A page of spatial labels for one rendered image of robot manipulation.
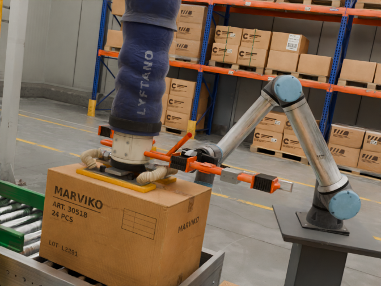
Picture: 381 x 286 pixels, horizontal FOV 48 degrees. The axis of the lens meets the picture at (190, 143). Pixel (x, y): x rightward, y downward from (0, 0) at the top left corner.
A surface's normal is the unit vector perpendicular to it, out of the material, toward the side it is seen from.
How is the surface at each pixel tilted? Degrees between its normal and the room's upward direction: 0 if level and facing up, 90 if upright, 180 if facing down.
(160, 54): 77
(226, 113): 90
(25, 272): 90
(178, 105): 90
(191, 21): 90
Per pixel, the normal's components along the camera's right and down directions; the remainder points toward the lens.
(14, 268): -0.42, 0.08
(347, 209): 0.02, 0.26
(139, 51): -0.01, -0.07
